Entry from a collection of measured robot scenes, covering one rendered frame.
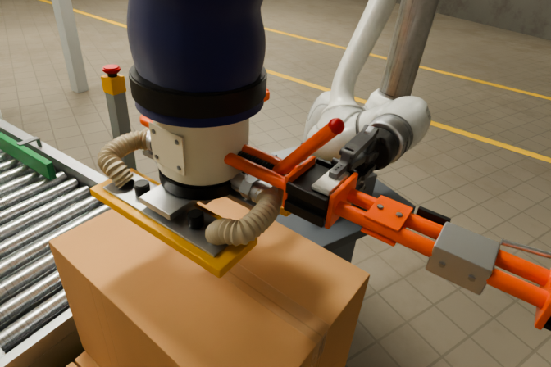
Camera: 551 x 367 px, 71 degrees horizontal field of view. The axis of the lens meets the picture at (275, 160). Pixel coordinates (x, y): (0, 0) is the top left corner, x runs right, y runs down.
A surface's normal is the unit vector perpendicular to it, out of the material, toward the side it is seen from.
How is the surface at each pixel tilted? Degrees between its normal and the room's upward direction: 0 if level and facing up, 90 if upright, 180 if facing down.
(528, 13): 90
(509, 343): 0
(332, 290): 0
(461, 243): 1
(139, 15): 77
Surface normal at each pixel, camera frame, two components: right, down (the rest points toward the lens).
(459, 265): -0.57, 0.40
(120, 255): 0.07, -0.85
